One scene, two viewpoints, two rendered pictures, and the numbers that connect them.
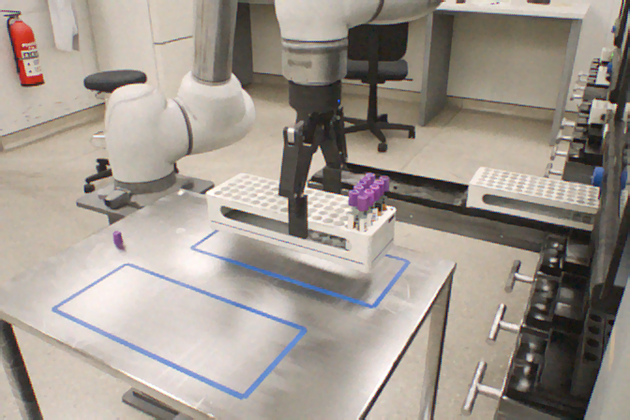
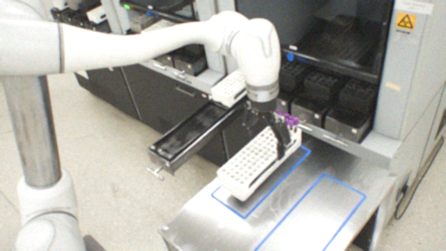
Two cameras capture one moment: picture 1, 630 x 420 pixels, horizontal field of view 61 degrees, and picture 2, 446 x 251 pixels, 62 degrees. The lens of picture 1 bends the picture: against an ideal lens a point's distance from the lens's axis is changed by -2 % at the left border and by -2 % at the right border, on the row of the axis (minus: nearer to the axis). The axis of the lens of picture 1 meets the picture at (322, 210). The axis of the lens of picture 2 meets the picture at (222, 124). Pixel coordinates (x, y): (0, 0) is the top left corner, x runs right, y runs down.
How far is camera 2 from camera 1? 1.10 m
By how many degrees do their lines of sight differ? 57
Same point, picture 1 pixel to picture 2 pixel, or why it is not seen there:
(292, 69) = (272, 95)
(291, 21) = (274, 75)
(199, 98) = (64, 194)
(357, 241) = (298, 136)
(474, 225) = (237, 110)
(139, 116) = (69, 238)
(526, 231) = not seen: hidden behind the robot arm
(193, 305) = (301, 215)
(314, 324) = (320, 171)
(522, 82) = not seen: outside the picture
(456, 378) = (194, 192)
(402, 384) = not seen: hidden behind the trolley
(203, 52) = (51, 162)
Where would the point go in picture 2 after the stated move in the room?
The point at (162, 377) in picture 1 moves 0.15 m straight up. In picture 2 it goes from (354, 224) to (359, 189)
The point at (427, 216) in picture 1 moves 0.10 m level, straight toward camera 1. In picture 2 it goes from (222, 124) to (245, 130)
